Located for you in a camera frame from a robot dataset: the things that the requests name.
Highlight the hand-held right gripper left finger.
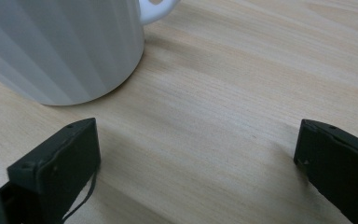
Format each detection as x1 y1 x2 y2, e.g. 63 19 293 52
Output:
0 117 102 224

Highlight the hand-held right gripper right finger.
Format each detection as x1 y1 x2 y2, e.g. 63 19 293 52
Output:
293 119 358 224

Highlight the white ribbed mug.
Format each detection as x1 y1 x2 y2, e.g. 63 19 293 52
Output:
0 0 181 106

